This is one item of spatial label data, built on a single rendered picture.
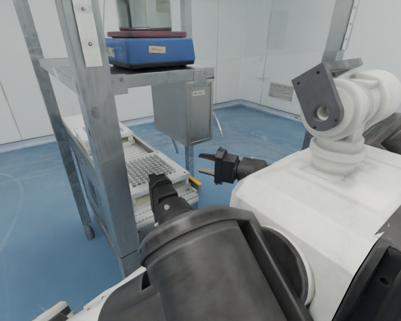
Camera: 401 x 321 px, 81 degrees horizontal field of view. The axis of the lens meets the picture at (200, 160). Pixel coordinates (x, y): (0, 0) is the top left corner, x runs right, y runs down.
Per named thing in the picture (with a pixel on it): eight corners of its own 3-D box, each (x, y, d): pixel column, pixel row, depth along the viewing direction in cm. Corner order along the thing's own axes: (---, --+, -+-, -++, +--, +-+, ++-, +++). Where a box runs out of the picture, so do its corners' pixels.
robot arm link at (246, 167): (213, 154, 69) (254, 162, 65) (222, 142, 77) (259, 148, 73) (212, 189, 75) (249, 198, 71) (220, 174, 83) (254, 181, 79)
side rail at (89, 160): (133, 221, 74) (132, 213, 72) (128, 223, 73) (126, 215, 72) (59, 117, 167) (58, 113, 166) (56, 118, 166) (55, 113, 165)
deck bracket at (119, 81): (132, 95, 54) (130, 74, 52) (111, 99, 51) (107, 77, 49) (127, 93, 56) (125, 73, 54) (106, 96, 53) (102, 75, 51)
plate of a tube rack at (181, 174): (103, 171, 92) (102, 166, 91) (159, 153, 105) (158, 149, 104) (127, 202, 75) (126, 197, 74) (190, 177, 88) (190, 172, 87)
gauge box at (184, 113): (212, 139, 79) (214, 78, 70) (186, 148, 73) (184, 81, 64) (178, 122, 95) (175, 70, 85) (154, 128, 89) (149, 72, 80)
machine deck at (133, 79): (214, 81, 70) (214, 66, 68) (77, 99, 50) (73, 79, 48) (132, 63, 114) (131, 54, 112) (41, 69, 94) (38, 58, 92)
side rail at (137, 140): (202, 191, 88) (202, 184, 87) (198, 192, 87) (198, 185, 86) (98, 111, 182) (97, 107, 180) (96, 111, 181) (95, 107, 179)
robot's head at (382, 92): (384, 144, 30) (412, 72, 26) (347, 168, 25) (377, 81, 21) (333, 130, 35) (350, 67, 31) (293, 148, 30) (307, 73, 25)
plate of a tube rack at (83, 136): (133, 135, 125) (133, 131, 124) (84, 146, 112) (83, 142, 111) (118, 123, 142) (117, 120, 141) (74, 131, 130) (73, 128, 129)
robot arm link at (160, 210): (138, 179, 57) (154, 207, 48) (174, 169, 61) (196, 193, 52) (144, 218, 63) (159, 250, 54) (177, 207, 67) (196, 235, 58)
